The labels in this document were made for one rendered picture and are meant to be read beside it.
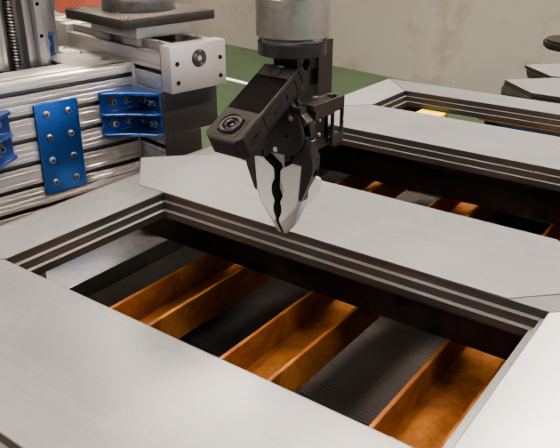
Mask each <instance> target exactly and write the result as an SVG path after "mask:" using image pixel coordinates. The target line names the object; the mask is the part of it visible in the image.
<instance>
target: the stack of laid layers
mask: <svg viewBox="0 0 560 448"><path fill-rule="evenodd" d="M373 105H376V106H382V107H387V108H397V109H401V108H405V107H407V106H408V107H414V108H424V109H429V110H435V111H440V112H445V113H450V114H455V115H461V116H471V117H476V118H482V119H487V120H493V121H498V122H503V123H509V124H518V125H523V126H529V127H534V128H540V129H545V130H550V131H556V132H560V115H554V114H549V113H542V112H537V111H531V110H525V109H520V108H509V107H503V106H497V105H492V104H485V103H480V102H474V101H468V100H457V99H452V98H446V97H440V96H435V95H428V94H423V93H417V92H407V91H405V92H401V93H399V94H397V95H395V96H393V97H390V98H388V99H386V100H383V101H380V102H378V103H376V104H373ZM336 144H340V145H343V146H348V147H352V148H360V149H364V150H368V151H372V152H376V153H381V154H385V155H389V156H397V157H401V158H405V159H410V160H413V161H418V162H422V163H426V164H434V165H438V166H443V167H447V168H451V169H455V170H460V171H464V172H472V173H475V174H480V175H484V176H488V177H493V178H497V179H501V180H509V181H513V182H517V183H522V184H525V185H530V186H534V187H538V188H546V189H550V190H555V191H559V192H560V171H559V170H555V169H549V168H545V167H540V166H536V165H531V164H523V163H518V162H514V161H509V160H505V159H500V158H496V157H491V156H483V155H478V154H474V153H469V152H465V151H460V150H456V149H451V148H442V147H438V146H433V145H429V144H424V143H419V142H415V141H410V140H402V139H398V138H393V137H389V136H384V135H379V134H375V133H370V132H362V131H358V130H353V129H349V128H344V127H343V140H342V141H340V142H338V143H336ZM164 217H165V218H168V219H171V220H176V221H178V222H181V223H184V224H187V225H189V226H192V227H195V228H200V229H202V230H205V231H208V232H211V233H213V234H216V235H219V236H224V237H226V238H229V239H232V240H235V241H237V242H240V243H243V244H248V245H250V246H253V247H256V248H259V249H261V250H264V251H267V252H272V253H274V254H277V255H280V256H283V257H285V258H288V259H291V260H296V261H298V262H301V263H304V264H307V265H309V266H312V267H315V268H320V269H322V270H325V271H328V272H331V273H333V274H336V275H339V276H344V277H346V278H349V279H352V280H355V281H357V282H360V283H363V284H368V285H370V286H373V287H376V288H379V289H381V290H384V291H387V292H392V293H394V294H397V295H400V296H403V297H405V298H408V299H411V300H416V301H418V302H421V303H424V304H427V305H429V306H432V307H435V308H440V309H442V310H445V311H448V312H451V313H453V314H455V315H458V316H463V317H466V318H468V319H471V320H474V321H477V322H479V323H482V324H487V325H490V326H492V327H495V328H498V329H501V330H503V331H506V332H511V333H514V334H516V335H519V336H522V337H523V338H522V340H521V341H520V342H519V344H518V345H517V346H516V348H515V350H514V351H513V352H512V354H511V355H510V356H509V358H508V359H507V361H506V362H505V363H504V365H502V367H501V368H500V370H499V371H498V373H497V374H496V375H495V377H494V378H493V379H492V381H491V382H490V384H489V385H488V387H487V388H486V389H485V391H484V392H483V394H482V395H481V396H480V397H479V398H478V400H477V401H476V403H475V404H474V405H473V407H472V408H471V410H470V411H469V412H468V414H467V415H466V417H465V418H464V420H463V421H462V422H461V424H459V426H458V427H457V428H456V430H455V431H454V433H453V434H452V436H451V437H450V438H449V440H448V441H447V443H446V444H445V445H444V447H443V448H453V446H454V445H455V444H456V442H457V441H458V439H459V438H460V436H461V435H462V433H463V432H464V431H465V429H466V428H467V426H468V425H469V423H470V422H471V421H472V419H474V417H475V416H476V414H477V413H478V411H479V410H480V408H481V407H482V406H483V404H484V402H485V401H486V400H487V398H488V397H489V395H490V394H491V393H492V392H493V390H494V389H495V388H496V386H497V385H498V383H499V382H500V380H501V379H502V377H503V376H504V374H505V373H506V372H507V370H508V368H509V367H510V366H511V365H512V363H513V362H514V361H515V360H516V358H517V356H518V355H519V354H520V352H521V351H522V349H523V348H524V346H525V345H526V343H527V342H528V341H529V339H530V338H531V336H533V334H534V333H535V331H536V330H537V329H538V327H539V326H540V324H541V323H542V321H543V320H544V318H545V317H546V316H547V314H548V313H551V312H560V294H559V295H549V296H538V297H527V298H516V299H505V298H502V297H500V296H497V295H493V294H490V293H488V292H482V291H479V290H477V289H474V288H470V287H467V286H465V285H462V284H456V283H454V282H451V281H447V280H444V279H442V278H439V277H436V276H431V275H428V274H424V273H421V272H419V271H416V270H412V269H409V268H405V267H401V266H398V265H396V264H393V263H389V262H386V261H384V260H378V259H375V258H373V257H370V256H366V255H363V254H361V253H358V252H352V251H350V250H347V249H343V248H340V247H338V246H335V245H331V244H327V243H324V242H320V241H317V240H315V239H312V238H308V237H305V236H301V235H297V234H294V233H292V232H288V233H286V234H285V233H283V232H279V231H278V230H277V228H274V227H271V226H269V225H265V224H262V223H259V222H257V221H253V220H248V219H246V218H242V217H239V216H236V215H234V214H230V213H227V212H223V211H220V210H216V209H213V208H211V207H208V206H205V205H202V204H197V203H194V202H191V201H189V200H186V199H183V198H179V197H176V196H172V195H169V194H165V193H163V192H162V194H161V195H159V196H155V197H153V198H150V199H149V200H146V201H144V202H142V203H139V204H136V205H134V206H132V207H130V208H127V209H125V210H122V211H120V212H117V213H115V214H113V215H110V216H108V217H106V218H104V219H102V220H98V221H96V222H93V223H92V224H90V225H87V226H85V227H82V228H80V229H77V230H75V231H73V232H70V233H68V234H66V235H64V236H60V237H58V238H56V239H53V240H51V241H49V242H47V243H45V244H41V245H39V246H37V247H35V248H33V249H30V250H28V251H25V252H23V253H20V254H18V255H16V256H13V257H11V258H9V259H7V260H8V261H10V262H11V263H13V264H16V265H18V266H20V267H22V268H25V269H27V270H29V271H31V272H33V273H35V274H38V275H41V274H43V273H44V272H46V271H49V270H51V269H53V268H56V267H58V266H60V265H62V264H64V263H66V262H68V261H71V260H73V259H75V258H77V257H79V256H82V255H84V254H86V253H88V252H91V251H93V250H95V249H97V248H99V247H101V246H103V245H105V244H108V243H110V242H112V241H115V240H117V239H118V238H120V237H122V236H126V235H128V234H130V233H131V232H133V231H136V230H138V229H140V228H143V227H146V226H147V225H149V224H151V223H153V222H155V221H158V220H160V219H162V218H164ZM0 448H20V447H19V446H18V445H16V444H15V443H13V442H12V441H11V440H9V439H8V438H6V437H5V436H3V435H1V434H0Z"/></svg>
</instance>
